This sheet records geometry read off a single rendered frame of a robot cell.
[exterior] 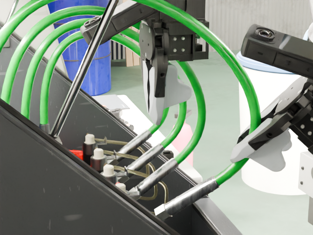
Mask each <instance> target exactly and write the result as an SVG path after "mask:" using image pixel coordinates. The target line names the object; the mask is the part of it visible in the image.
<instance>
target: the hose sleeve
mask: <svg viewBox="0 0 313 235"><path fill-rule="evenodd" d="M218 188H220V185H219V184H218V183H217V182H216V180H215V176H214V175H213V176H211V177H209V178H208V179H205V180H204V181H203V182H200V183H199V184H198V185H196V186H194V187H193V188H191V189H190V190H188V191H186V192H185V193H183V194H181V195H180V196H177V197H176V198H174V199H172V200H171V201H169V202H168V203H166V204H165V210H166V211H167V213H168V214H169V215H174V214H176V213H177V212H180V211H181V210H182V209H185V208H186V207H187V206H189V205H191V204H192V203H194V202H196V201H197V200H199V199H201V198H203V197H205V196H206V195H208V194H209V193H211V192H214V190H216V189H218Z"/></svg>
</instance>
